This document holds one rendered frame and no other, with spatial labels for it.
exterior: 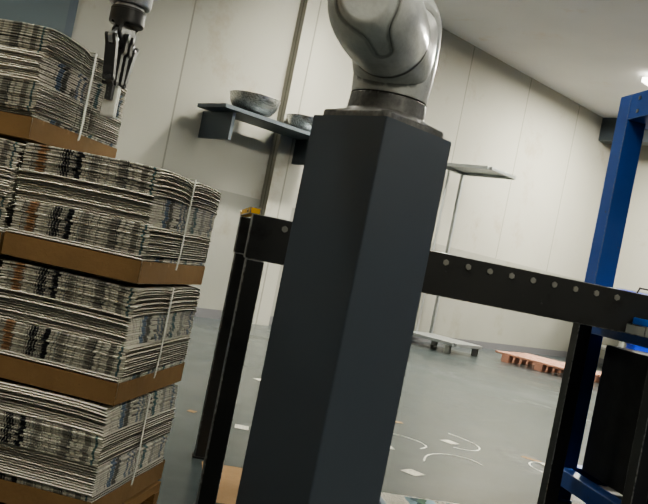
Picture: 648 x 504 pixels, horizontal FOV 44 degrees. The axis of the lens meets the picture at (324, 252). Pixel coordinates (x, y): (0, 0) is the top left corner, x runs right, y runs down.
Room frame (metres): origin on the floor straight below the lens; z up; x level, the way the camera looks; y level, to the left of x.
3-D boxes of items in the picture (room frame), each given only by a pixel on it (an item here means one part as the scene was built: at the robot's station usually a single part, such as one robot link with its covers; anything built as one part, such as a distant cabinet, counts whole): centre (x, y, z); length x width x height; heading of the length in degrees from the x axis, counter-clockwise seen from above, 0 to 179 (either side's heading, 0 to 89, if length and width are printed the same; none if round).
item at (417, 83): (1.59, -0.06, 1.17); 0.18 x 0.16 x 0.22; 165
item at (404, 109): (1.62, -0.08, 1.03); 0.22 x 0.18 x 0.06; 134
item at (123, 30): (1.72, 0.51, 1.12); 0.08 x 0.07 x 0.09; 170
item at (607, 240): (3.05, -1.05, 0.78); 0.09 x 0.09 x 1.55; 10
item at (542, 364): (8.47, -2.62, 0.05); 1.06 x 0.75 x 0.10; 45
